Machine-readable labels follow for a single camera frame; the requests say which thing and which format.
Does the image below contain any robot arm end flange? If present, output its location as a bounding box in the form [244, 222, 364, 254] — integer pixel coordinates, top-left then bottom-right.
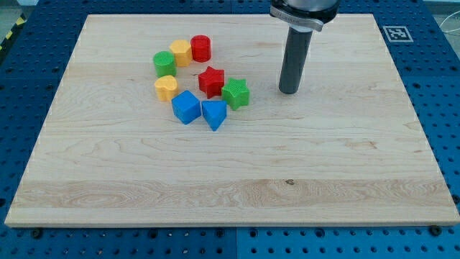
[270, 0, 341, 32]

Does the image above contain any green star block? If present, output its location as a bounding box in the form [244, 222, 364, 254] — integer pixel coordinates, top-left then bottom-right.
[221, 78, 250, 111]

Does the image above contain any red star block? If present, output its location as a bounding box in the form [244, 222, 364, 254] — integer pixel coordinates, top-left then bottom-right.
[198, 66, 225, 99]

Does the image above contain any blue triangle block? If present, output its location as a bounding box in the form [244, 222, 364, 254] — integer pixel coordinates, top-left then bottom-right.
[201, 101, 227, 131]

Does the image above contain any blue cube block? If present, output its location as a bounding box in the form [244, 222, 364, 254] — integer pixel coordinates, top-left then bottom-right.
[171, 90, 201, 124]

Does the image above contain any yellow heart block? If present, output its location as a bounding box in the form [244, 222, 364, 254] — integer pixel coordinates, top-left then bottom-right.
[154, 75, 179, 101]

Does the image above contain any red cylinder block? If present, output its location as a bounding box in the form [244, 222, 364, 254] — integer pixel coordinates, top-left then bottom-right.
[190, 35, 212, 63]

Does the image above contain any yellow hexagon block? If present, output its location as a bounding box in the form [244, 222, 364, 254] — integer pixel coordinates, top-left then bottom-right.
[170, 40, 193, 67]

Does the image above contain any green cylinder block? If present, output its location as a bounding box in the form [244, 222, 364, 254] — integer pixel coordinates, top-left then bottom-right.
[152, 51, 177, 77]

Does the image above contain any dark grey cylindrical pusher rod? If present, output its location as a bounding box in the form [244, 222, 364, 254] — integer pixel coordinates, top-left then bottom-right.
[278, 27, 313, 94]

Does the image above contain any light wooden board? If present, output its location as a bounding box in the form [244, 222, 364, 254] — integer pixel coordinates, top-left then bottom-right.
[5, 14, 459, 228]

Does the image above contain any white fiducial marker tag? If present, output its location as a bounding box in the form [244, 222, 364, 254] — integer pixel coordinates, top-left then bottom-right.
[383, 26, 413, 42]

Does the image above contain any black yellow hazard tape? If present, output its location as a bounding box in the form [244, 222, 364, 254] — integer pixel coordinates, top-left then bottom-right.
[1, 13, 27, 53]

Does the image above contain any white cable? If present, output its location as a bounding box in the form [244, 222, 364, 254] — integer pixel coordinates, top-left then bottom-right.
[438, 9, 460, 36]

